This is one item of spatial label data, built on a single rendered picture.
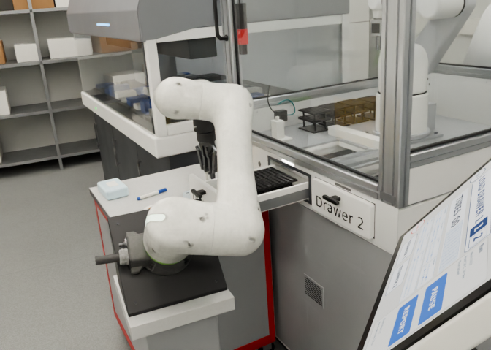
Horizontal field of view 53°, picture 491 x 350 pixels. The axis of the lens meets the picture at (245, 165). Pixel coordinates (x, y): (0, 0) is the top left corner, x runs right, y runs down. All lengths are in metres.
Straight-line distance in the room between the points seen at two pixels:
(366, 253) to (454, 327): 0.91
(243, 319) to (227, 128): 1.02
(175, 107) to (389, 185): 0.63
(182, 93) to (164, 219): 0.40
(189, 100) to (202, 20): 1.10
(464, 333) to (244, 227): 0.63
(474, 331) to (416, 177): 0.80
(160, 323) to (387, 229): 0.67
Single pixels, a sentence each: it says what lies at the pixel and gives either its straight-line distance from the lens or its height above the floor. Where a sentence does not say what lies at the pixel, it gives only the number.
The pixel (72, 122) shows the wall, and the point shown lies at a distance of 5.80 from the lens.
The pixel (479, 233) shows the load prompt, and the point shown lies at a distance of 0.82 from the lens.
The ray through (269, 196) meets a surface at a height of 0.88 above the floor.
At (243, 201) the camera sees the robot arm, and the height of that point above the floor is 1.04.
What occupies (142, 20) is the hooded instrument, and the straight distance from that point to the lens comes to 2.36.
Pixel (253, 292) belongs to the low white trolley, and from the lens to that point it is 2.10.
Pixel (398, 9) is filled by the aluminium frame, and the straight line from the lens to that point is 1.32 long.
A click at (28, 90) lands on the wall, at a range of 5.73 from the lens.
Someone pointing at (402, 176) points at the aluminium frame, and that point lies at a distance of 1.39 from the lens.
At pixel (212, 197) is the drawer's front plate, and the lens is 1.64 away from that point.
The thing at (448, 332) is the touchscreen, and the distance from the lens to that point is 0.70.
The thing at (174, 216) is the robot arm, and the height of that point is 1.05.
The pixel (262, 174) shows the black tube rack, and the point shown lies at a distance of 1.83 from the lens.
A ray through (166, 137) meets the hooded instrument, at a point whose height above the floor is 0.90.
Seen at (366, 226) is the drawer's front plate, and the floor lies 0.86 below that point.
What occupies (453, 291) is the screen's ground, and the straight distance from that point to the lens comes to 0.73.
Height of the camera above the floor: 1.51
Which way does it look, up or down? 18 degrees down
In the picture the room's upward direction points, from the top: 4 degrees counter-clockwise
